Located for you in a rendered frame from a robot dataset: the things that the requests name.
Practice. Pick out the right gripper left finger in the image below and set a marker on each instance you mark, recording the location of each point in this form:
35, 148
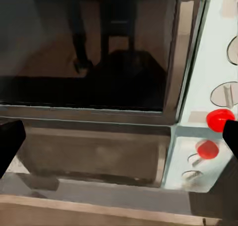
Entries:
12, 135

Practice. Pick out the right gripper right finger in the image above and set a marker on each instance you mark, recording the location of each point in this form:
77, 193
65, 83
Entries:
230, 135

